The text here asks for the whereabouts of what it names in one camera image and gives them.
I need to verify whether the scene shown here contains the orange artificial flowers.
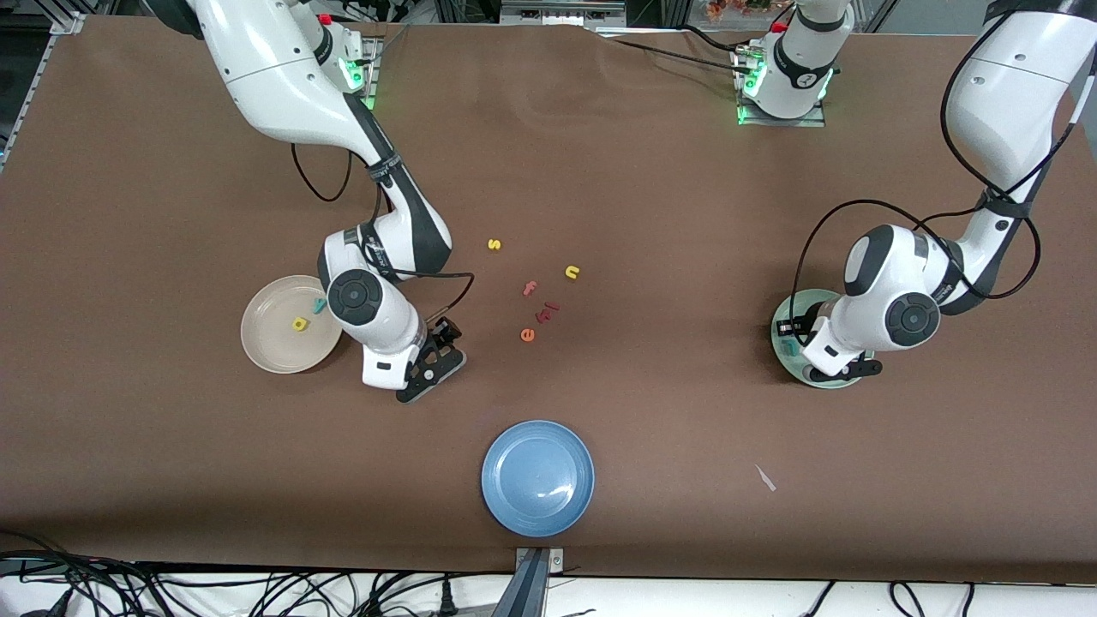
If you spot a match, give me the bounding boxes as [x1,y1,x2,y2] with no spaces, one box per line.
[704,0,772,22]

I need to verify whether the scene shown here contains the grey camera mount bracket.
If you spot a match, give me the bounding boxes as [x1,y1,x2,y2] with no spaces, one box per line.
[493,547,566,617]

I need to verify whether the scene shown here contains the green plate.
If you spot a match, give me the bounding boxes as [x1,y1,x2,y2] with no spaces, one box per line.
[770,289,876,390]

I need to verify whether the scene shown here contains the brown table cover sheet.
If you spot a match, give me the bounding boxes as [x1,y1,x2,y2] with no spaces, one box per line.
[0,15,1097,585]

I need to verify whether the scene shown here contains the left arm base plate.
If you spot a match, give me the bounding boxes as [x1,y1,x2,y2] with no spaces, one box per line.
[737,96,826,129]

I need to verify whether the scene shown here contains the blue plate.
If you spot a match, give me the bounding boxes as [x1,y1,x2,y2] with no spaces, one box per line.
[481,419,596,538]

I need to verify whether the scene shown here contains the beige brown plate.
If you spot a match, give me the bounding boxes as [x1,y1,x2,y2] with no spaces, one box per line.
[240,274,345,374]

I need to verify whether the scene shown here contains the silver aluminium frame rail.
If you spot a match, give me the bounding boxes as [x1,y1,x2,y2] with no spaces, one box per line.
[500,0,628,28]

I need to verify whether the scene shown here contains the black floor cable bundle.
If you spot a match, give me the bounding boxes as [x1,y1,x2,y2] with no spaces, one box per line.
[0,530,489,617]

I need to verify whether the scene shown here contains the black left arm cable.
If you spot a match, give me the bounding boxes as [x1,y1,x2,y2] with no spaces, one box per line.
[788,9,1097,326]

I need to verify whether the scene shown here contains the black base power cable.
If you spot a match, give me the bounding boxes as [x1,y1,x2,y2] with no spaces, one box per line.
[613,24,748,74]

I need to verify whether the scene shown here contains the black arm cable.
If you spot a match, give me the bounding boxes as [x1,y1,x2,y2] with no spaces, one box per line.
[788,9,1097,326]
[290,141,477,322]

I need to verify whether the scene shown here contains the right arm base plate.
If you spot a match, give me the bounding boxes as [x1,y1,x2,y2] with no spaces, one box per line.
[341,36,383,117]

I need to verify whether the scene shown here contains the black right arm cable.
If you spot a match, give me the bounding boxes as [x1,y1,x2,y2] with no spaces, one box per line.
[290,141,477,322]

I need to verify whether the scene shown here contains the silver table edge rail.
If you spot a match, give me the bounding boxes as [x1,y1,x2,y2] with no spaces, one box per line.
[0,30,57,172]

